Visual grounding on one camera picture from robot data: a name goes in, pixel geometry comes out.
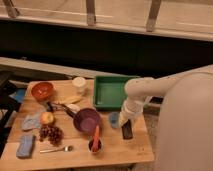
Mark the cream gripper fingers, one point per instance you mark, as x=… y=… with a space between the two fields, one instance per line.
x=123 y=120

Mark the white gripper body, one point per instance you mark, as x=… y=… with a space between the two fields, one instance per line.
x=132 y=108

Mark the dark eraser block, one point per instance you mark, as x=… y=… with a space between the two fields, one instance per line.
x=127 y=130

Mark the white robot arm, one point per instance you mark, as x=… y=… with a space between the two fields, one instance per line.
x=185 y=125

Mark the small blue cup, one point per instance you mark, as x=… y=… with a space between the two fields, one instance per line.
x=114 y=119

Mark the green plastic tray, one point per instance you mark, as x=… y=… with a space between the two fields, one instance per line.
x=109 y=92

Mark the orange carrot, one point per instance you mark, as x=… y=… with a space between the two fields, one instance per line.
x=96 y=139

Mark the purple bowl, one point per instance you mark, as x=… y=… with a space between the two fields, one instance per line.
x=86 y=120

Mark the dark cup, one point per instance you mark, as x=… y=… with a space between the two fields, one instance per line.
x=90 y=147

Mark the yellow banana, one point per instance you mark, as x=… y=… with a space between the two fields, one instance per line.
x=71 y=99

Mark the bunch of red grapes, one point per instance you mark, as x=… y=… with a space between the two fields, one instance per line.
x=52 y=133

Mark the red yellow apple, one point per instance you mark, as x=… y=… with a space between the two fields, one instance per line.
x=47 y=118

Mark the orange bowl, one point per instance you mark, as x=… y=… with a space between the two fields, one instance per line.
x=42 y=91

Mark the grey blue cloth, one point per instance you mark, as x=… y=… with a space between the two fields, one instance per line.
x=31 y=122

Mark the blue sponge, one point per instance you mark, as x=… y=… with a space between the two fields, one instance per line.
x=26 y=146

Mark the blue object at table edge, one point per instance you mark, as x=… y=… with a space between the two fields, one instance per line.
x=19 y=95

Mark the black handled utensil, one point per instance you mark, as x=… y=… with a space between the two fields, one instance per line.
x=53 y=106

